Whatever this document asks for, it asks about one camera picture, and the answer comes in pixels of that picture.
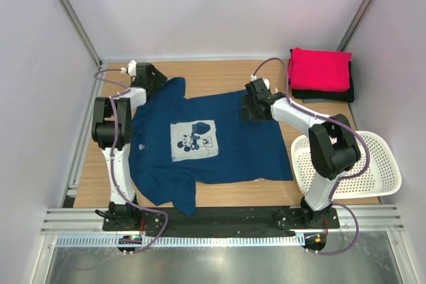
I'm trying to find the blue printed t-shirt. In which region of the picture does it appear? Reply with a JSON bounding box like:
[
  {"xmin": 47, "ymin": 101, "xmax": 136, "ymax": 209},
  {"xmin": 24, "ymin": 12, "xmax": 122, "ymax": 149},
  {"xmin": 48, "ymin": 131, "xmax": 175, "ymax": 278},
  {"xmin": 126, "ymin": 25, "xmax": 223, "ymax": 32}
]
[{"xmin": 128, "ymin": 77, "xmax": 292, "ymax": 215}]

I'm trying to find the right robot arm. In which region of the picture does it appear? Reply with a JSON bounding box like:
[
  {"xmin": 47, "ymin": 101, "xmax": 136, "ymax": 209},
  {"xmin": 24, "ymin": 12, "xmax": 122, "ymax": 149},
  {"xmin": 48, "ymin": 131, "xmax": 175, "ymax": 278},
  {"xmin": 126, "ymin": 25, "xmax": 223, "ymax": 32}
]
[{"xmin": 241, "ymin": 78, "xmax": 361, "ymax": 228}]

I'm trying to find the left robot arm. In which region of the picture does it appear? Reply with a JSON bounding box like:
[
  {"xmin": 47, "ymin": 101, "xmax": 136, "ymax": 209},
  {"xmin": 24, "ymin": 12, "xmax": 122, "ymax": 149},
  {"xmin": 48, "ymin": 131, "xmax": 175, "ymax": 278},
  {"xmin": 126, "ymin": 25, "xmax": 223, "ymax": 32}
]
[{"xmin": 91, "ymin": 60, "xmax": 167, "ymax": 231}]

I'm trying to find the folded black t-shirt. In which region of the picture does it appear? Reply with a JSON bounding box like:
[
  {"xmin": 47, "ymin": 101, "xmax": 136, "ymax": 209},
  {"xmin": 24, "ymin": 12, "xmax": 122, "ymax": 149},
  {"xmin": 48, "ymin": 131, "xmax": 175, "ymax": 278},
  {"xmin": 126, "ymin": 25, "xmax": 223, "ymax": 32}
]
[{"xmin": 292, "ymin": 61, "xmax": 355, "ymax": 103}]

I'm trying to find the folded grey t-shirt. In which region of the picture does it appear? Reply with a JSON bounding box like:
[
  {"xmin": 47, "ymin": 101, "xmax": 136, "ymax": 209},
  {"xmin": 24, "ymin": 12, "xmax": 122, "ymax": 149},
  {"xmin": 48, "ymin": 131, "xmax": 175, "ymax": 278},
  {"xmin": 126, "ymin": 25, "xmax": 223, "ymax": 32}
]
[{"xmin": 302, "ymin": 98, "xmax": 329, "ymax": 104}]

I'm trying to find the folded pink t-shirt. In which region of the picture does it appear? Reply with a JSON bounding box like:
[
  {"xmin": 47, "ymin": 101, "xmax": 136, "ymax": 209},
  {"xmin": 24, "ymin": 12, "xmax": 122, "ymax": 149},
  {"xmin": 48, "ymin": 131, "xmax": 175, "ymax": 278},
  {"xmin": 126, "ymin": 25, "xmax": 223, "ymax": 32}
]
[{"xmin": 288, "ymin": 47, "xmax": 352, "ymax": 92}]

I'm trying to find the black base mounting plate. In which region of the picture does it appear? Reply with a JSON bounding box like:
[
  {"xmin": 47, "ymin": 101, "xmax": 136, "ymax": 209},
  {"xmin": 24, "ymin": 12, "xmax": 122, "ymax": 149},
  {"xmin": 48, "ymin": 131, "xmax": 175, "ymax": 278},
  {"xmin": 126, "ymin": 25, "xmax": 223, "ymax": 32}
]
[{"xmin": 95, "ymin": 206, "xmax": 340, "ymax": 238}]

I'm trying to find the white perforated plastic basket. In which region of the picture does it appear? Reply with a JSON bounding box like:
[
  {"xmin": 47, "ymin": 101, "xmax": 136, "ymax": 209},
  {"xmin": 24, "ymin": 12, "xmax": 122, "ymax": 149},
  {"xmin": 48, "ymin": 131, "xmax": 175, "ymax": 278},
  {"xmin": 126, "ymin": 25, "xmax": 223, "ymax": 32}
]
[{"xmin": 291, "ymin": 131, "xmax": 402, "ymax": 200}]

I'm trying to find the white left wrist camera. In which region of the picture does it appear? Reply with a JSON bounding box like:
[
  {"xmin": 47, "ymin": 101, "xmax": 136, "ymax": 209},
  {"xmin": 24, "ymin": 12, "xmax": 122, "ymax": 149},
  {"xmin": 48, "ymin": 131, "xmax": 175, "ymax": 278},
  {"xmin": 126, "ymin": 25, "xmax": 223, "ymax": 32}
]
[{"xmin": 120, "ymin": 60, "xmax": 137, "ymax": 76}]

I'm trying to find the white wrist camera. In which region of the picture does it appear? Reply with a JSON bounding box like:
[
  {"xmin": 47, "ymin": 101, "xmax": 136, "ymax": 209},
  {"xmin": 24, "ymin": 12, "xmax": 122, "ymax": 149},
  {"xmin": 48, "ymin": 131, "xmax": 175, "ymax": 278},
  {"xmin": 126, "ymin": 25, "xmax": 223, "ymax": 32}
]
[
  {"xmin": 120, "ymin": 60, "xmax": 137, "ymax": 76},
  {"xmin": 249, "ymin": 74, "xmax": 271, "ymax": 90}
]

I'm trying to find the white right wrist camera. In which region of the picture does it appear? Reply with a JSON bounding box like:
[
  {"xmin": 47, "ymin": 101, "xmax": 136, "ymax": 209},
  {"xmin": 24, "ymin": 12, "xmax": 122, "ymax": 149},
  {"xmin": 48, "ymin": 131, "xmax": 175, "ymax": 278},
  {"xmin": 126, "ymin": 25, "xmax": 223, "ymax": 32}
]
[{"xmin": 249, "ymin": 74, "xmax": 271, "ymax": 90}]

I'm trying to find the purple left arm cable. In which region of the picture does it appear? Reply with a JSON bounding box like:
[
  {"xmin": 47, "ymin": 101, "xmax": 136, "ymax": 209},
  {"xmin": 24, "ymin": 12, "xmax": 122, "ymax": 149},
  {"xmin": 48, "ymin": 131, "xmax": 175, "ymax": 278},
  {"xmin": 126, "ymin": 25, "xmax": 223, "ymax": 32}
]
[{"xmin": 94, "ymin": 68, "xmax": 169, "ymax": 252}]

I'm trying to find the aluminium rail frame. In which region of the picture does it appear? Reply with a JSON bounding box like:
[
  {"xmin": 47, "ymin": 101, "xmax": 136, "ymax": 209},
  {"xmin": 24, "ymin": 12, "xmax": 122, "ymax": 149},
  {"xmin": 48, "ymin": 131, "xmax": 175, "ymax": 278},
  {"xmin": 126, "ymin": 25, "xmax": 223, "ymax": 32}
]
[{"xmin": 40, "ymin": 204, "xmax": 404, "ymax": 235}]

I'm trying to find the white slotted cable duct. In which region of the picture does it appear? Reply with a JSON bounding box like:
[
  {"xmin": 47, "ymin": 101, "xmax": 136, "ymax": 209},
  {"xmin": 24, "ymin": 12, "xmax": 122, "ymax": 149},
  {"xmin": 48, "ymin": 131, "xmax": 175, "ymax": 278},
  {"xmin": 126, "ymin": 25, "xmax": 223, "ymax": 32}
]
[{"xmin": 55, "ymin": 233, "xmax": 305, "ymax": 249}]

